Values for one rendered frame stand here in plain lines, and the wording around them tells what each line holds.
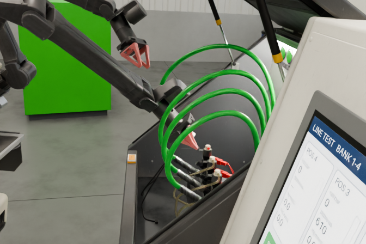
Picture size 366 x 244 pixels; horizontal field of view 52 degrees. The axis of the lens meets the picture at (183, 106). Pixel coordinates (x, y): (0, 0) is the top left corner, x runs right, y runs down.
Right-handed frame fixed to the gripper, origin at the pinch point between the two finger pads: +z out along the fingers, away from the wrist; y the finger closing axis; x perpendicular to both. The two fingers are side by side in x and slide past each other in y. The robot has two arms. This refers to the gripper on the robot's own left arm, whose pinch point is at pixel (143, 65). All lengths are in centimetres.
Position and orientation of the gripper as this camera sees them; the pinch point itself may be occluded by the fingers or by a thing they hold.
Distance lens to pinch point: 128.3
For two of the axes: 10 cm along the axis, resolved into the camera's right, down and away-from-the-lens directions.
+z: 5.0, 8.4, -2.2
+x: -7.4, 5.4, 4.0
